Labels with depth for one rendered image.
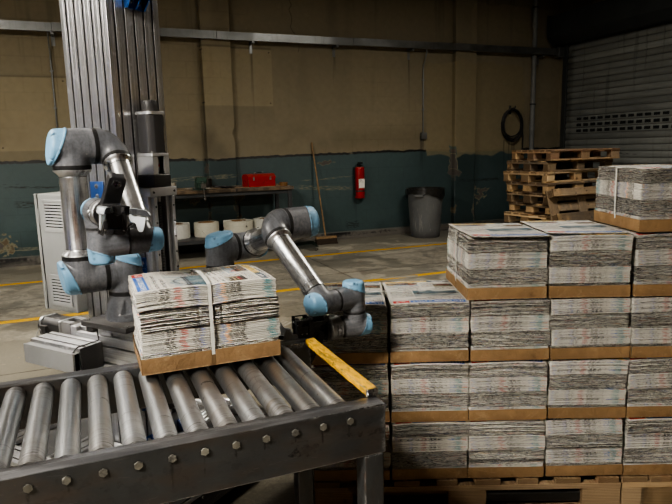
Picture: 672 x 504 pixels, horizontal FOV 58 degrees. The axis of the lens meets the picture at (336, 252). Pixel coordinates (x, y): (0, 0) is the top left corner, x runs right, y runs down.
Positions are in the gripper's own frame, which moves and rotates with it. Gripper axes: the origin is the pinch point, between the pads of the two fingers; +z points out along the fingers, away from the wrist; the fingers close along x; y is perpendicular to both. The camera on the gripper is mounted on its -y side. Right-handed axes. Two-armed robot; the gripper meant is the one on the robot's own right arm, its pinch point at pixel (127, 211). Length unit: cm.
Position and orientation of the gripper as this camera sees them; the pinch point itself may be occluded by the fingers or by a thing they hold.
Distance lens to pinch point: 159.9
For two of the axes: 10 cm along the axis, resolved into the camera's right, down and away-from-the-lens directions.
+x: -8.2, -0.2, -5.8
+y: -0.9, 9.9, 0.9
